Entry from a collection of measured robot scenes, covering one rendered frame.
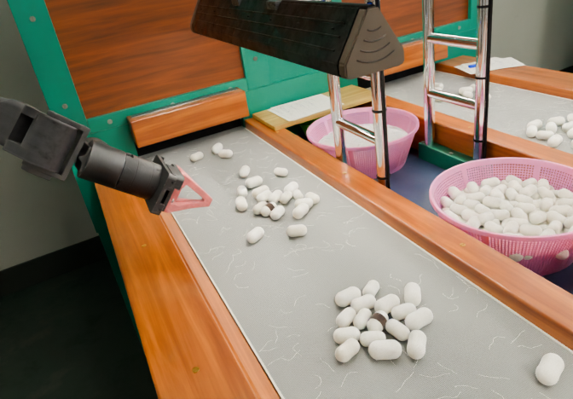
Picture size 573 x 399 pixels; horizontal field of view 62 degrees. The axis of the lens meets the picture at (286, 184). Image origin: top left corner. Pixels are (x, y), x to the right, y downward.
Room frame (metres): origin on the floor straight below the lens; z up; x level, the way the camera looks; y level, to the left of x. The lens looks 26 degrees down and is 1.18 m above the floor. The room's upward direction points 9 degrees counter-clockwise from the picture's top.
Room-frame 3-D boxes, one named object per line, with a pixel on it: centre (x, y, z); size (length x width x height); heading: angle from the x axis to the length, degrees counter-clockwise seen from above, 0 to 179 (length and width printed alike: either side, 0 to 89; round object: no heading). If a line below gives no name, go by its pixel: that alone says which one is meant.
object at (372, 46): (0.81, 0.00, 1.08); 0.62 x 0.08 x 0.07; 22
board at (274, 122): (1.28, -0.12, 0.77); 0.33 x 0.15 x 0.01; 112
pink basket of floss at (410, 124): (1.07, -0.20, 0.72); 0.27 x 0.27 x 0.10
